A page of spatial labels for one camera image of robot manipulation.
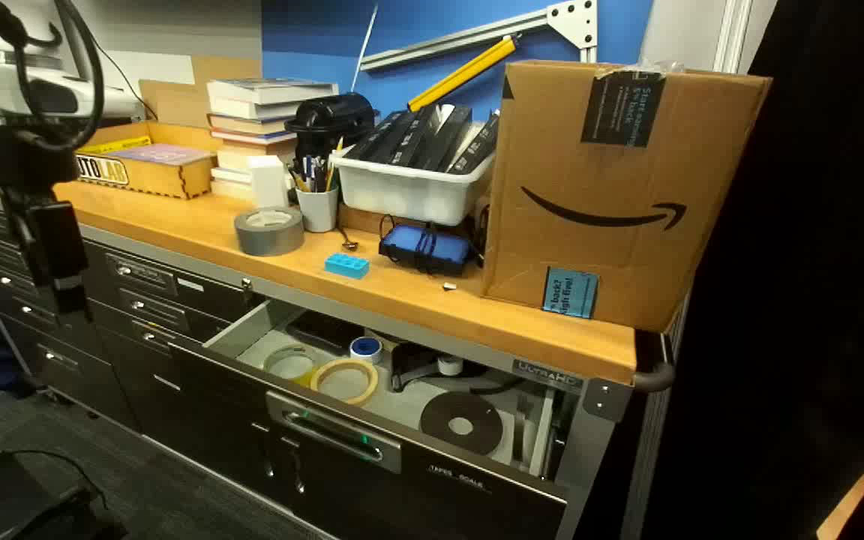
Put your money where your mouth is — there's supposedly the grey duct tape roll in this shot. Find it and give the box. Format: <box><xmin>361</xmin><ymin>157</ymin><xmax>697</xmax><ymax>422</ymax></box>
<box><xmin>230</xmin><ymin>205</ymin><xmax>307</xmax><ymax>258</ymax></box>

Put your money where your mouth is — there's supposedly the white pen cup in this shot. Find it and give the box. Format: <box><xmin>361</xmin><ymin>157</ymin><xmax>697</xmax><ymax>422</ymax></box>
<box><xmin>295</xmin><ymin>183</ymin><xmax>341</xmax><ymax>235</ymax></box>

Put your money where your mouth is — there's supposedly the black floor equipment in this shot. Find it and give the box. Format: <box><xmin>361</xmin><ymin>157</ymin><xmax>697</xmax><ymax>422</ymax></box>
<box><xmin>0</xmin><ymin>446</ymin><xmax>130</xmax><ymax>540</ymax></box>

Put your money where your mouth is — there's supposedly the black drawer cabinet workbench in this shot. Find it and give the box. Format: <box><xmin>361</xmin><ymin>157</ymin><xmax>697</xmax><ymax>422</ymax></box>
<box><xmin>0</xmin><ymin>178</ymin><xmax>674</xmax><ymax>540</ymax></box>

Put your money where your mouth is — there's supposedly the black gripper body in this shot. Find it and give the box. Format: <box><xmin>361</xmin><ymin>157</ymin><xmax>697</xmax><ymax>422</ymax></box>
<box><xmin>3</xmin><ymin>189</ymin><xmax>94</xmax><ymax>295</ymax></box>

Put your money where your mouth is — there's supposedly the small blue block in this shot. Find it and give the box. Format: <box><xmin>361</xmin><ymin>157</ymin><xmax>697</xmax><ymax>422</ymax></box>
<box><xmin>324</xmin><ymin>250</ymin><xmax>372</xmax><ymax>282</ymax></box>

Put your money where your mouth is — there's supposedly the stack of thin books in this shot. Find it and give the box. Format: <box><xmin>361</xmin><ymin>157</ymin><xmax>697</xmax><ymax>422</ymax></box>
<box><xmin>207</xmin><ymin>112</ymin><xmax>303</xmax><ymax>205</ymax></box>

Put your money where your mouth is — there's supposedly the bundle of pens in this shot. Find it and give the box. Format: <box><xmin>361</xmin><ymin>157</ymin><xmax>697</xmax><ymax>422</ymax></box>
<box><xmin>292</xmin><ymin>139</ymin><xmax>351</xmax><ymax>196</ymax></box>

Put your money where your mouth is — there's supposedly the large white book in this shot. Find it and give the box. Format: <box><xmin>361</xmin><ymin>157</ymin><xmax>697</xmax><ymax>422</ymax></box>
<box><xmin>204</xmin><ymin>76</ymin><xmax>341</xmax><ymax>123</ymax></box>

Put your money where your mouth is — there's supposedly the white and blue tape roll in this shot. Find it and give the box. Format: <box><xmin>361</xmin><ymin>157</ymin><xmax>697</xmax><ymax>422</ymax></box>
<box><xmin>344</xmin><ymin>332</ymin><xmax>387</xmax><ymax>367</ymax></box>

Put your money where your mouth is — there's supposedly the small white box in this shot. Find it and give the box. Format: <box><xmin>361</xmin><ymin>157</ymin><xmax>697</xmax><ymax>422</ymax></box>
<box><xmin>247</xmin><ymin>152</ymin><xmax>292</xmax><ymax>209</ymax></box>

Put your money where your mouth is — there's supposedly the blue sticker label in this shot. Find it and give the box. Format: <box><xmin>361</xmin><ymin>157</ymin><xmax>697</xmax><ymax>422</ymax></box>
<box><xmin>541</xmin><ymin>265</ymin><xmax>603</xmax><ymax>323</ymax></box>

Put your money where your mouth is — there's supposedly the black shipping label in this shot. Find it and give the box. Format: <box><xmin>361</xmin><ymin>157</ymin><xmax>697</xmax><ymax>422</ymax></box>
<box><xmin>578</xmin><ymin>68</ymin><xmax>667</xmax><ymax>149</ymax></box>

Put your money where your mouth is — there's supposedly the clear tape roll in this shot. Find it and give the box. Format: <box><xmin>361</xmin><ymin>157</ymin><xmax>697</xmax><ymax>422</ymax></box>
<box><xmin>260</xmin><ymin>345</ymin><xmax>321</xmax><ymax>384</ymax></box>

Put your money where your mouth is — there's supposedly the black disc with white centre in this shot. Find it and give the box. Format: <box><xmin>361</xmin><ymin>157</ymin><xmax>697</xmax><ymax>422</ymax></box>
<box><xmin>416</xmin><ymin>390</ymin><xmax>507</xmax><ymax>457</ymax></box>

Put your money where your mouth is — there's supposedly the large Amazon cardboard box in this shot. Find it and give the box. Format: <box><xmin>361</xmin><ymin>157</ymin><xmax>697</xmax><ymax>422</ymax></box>
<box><xmin>478</xmin><ymin>58</ymin><xmax>775</xmax><ymax>336</ymax></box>

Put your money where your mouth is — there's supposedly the perforated metal rail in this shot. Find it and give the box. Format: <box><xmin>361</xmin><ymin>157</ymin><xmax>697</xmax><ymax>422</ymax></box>
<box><xmin>353</xmin><ymin>0</ymin><xmax>600</xmax><ymax>76</ymax></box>

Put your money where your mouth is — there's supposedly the black flat devices stack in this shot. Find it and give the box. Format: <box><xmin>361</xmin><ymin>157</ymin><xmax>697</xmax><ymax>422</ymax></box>
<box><xmin>351</xmin><ymin>101</ymin><xmax>505</xmax><ymax>173</ymax></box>

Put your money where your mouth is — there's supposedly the metal drawer handle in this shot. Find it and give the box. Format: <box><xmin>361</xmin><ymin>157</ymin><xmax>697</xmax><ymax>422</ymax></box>
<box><xmin>265</xmin><ymin>390</ymin><xmax>404</xmax><ymax>477</ymax></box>

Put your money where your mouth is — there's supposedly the brown cardboard sheet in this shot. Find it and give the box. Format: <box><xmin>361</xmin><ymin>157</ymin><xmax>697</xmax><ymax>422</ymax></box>
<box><xmin>138</xmin><ymin>53</ymin><xmax>265</xmax><ymax>130</ymax></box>

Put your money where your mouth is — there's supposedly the open grey metal drawer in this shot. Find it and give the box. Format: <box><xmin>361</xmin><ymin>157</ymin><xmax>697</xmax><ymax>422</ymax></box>
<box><xmin>202</xmin><ymin>297</ymin><xmax>584</xmax><ymax>504</ymax></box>

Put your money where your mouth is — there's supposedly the yellow tape roll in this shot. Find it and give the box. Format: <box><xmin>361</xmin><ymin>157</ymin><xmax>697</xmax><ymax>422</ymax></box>
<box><xmin>307</xmin><ymin>355</ymin><xmax>383</xmax><ymax>408</ymax></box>

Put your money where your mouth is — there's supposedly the yellow bar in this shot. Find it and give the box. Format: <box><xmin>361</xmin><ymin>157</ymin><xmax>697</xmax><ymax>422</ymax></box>
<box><xmin>404</xmin><ymin>35</ymin><xmax>520</xmax><ymax>113</ymax></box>

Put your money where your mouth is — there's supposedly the flat yellow cardboard box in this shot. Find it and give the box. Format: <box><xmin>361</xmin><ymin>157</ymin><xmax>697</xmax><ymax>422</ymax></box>
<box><xmin>73</xmin><ymin>141</ymin><xmax>217</xmax><ymax>200</ymax></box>

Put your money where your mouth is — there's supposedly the white plastic bin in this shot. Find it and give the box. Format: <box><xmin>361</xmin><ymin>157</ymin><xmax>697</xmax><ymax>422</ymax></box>
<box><xmin>326</xmin><ymin>139</ymin><xmax>500</xmax><ymax>227</ymax></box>

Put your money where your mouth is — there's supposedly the black curtain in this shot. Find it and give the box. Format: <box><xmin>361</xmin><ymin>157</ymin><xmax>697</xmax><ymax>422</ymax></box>
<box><xmin>640</xmin><ymin>0</ymin><xmax>864</xmax><ymax>540</ymax></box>

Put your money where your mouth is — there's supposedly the blue and black device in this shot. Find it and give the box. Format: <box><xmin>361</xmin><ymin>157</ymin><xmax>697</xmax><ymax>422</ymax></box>
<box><xmin>379</xmin><ymin>220</ymin><xmax>482</xmax><ymax>275</ymax></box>

